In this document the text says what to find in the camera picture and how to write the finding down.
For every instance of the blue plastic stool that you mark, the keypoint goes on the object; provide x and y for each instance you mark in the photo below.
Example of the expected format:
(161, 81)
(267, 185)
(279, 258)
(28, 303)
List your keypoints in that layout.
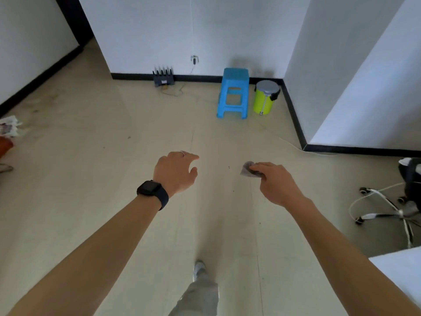
(235, 77)

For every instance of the black office chair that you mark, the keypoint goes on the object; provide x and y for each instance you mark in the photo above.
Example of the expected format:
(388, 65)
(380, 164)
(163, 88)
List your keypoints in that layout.
(411, 180)

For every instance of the black smartwatch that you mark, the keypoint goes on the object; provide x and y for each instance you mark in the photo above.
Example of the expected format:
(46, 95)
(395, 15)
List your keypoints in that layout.
(153, 190)

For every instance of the green trash bin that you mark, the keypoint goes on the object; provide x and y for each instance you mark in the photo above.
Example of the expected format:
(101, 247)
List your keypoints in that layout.
(264, 98)

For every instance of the person's right forearm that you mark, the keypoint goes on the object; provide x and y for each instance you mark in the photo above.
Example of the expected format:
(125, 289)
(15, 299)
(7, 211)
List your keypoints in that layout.
(348, 259)

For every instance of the person's right hand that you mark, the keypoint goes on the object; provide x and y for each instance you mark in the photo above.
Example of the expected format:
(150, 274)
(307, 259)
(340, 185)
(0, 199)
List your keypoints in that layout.
(279, 187)

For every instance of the small wall charger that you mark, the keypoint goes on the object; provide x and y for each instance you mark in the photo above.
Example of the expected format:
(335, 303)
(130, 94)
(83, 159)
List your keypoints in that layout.
(194, 59)

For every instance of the person's left forearm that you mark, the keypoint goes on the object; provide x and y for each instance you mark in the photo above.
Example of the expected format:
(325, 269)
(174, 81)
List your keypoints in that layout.
(88, 253)

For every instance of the person's left hand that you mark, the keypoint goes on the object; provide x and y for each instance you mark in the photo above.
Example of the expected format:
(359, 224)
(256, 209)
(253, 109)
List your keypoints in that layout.
(174, 176)

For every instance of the black wifi router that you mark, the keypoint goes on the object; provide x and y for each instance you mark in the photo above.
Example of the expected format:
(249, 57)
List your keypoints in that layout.
(163, 79)

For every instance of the person's left white shoe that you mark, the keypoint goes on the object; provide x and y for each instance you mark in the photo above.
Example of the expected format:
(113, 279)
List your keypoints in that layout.
(199, 269)

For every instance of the light grey trousers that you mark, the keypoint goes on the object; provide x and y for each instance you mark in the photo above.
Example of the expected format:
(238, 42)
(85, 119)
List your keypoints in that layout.
(197, 299)

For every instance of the crumpled printed wrapper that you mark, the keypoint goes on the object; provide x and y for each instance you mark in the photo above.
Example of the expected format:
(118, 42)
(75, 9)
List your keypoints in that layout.
(8, 126)

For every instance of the grey rag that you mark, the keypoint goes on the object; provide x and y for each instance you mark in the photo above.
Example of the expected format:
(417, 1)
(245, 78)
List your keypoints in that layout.
(246, 169)

